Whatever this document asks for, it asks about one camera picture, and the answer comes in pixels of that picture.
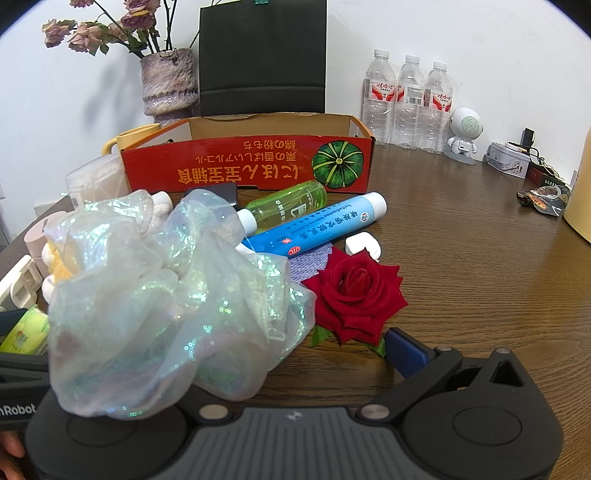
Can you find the white robot figurine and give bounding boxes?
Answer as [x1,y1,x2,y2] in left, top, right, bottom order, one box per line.
[445,107,485,164]

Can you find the white plastic holder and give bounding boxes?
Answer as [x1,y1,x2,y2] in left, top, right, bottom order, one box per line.
[0,255,47,311]

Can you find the blue tube with white cap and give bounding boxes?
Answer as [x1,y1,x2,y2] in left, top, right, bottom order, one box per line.
[242,191,387,257]

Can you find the clear water bottle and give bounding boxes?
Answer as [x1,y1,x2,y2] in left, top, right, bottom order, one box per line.
[362,48,399,146]
[392,54,426,151]
[419,61,453,155]

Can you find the iridescent organza cloth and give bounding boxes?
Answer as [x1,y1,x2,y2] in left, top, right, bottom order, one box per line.
[46,188,317,418]

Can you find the dark red box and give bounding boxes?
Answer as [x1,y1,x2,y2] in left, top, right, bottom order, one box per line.
[526,164,573,188]

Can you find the white tin box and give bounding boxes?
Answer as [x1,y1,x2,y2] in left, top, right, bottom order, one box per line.
[484,142,532,178]

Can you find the red cardboard box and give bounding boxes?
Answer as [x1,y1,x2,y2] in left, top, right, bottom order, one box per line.
[121,113,377,193]

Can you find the yellow and white plush toy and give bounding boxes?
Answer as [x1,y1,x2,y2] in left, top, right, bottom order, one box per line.
[41,191,174,301]

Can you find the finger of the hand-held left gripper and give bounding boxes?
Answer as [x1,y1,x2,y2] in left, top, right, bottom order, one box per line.
[0,353,51,385]
[0,308,29,339]

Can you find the green snack packet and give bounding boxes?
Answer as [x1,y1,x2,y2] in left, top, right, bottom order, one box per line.
[0,305,51,356]

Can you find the clear cotton swab box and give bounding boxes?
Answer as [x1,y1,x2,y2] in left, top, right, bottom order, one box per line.
[65,153,127,210]

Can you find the person's left hand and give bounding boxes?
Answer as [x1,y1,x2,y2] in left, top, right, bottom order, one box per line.
[0,433,26,480]

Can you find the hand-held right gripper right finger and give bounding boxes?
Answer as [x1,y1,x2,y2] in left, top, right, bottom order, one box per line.
[358,328,529,423]

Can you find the purple drawstring pouch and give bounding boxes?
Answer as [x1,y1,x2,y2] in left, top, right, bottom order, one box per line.
[286,242,334,283]

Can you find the dried pink flowers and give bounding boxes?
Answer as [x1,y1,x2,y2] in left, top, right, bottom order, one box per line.
[41,0,195,58]

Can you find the red fabric rose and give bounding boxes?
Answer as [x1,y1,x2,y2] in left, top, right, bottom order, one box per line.
[302,248,409,358]

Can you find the green spray bottle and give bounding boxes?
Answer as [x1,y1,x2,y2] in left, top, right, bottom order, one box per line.
[235,181,328,236]

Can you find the pink plastic container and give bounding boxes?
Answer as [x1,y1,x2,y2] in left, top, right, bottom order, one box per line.
[24,210,70,278]

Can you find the dark snack packet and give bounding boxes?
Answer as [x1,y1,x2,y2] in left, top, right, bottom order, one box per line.
[516,185,571,217]

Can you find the yellow mug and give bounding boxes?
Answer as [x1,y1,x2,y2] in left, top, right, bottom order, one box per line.
[102,124,162,155]

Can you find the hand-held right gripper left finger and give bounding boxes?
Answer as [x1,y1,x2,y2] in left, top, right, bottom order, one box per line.
[178,398,234,423]

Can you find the purple ceramic vase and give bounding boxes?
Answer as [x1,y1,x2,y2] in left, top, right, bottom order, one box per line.
[140,47,200,127]

